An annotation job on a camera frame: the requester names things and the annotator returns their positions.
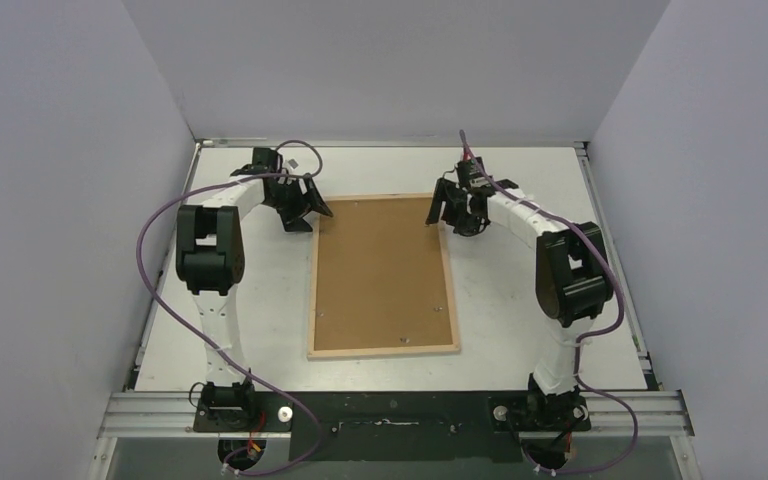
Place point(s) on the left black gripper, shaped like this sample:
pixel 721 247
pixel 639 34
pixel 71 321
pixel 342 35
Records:
pixel 307 203

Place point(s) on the white wooden picture frame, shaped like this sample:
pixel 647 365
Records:
pixel 384 354

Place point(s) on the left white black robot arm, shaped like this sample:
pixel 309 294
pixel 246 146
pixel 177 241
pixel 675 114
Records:
pixel 210 261

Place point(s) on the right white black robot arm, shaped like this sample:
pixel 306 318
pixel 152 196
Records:
pixel 571 284

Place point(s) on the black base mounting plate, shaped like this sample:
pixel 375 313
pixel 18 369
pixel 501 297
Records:
pixel 389 426

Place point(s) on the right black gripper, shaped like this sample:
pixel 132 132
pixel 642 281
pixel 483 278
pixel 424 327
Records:
pixel 454 210

